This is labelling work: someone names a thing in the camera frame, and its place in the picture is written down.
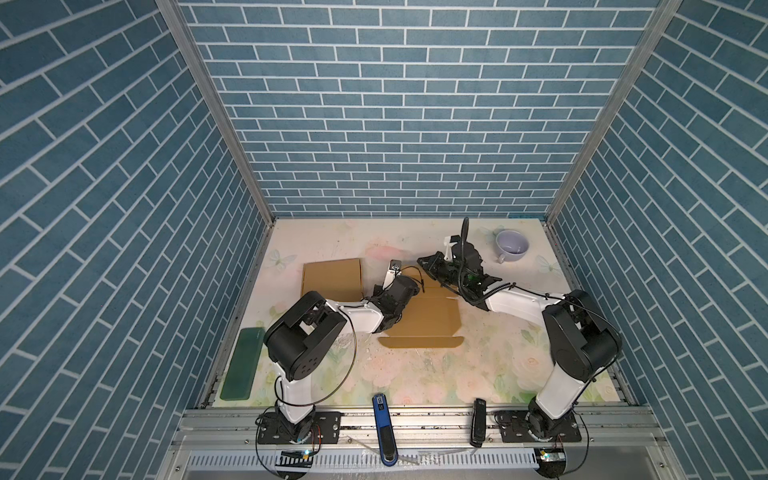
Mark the blue black handheld tool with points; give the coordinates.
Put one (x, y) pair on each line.
(385, 434)

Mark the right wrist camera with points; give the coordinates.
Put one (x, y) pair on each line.
(456, 245)

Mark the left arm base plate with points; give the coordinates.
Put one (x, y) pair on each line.
(276, 429)

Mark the lavender ceramic cup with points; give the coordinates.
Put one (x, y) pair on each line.
(511, 246)

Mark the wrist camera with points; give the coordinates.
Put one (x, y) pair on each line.
(456, 245)
(394, 269)

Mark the dark green flat object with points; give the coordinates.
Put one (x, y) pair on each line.
(241, 372)

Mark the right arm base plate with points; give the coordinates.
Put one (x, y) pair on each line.
(524, 426)

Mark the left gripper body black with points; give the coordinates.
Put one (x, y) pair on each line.
(377, 293)

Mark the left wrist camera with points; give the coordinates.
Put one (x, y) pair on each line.
(394, 269)

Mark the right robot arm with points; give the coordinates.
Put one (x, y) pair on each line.
(582, 342)

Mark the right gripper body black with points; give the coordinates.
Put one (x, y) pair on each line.
(443, 272)

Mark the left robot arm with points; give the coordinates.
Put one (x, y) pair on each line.
(301, 338)

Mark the cardboard box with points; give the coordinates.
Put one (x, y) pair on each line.
(338, 280)

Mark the aluminium front rail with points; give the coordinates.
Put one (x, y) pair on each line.
(614, 425)

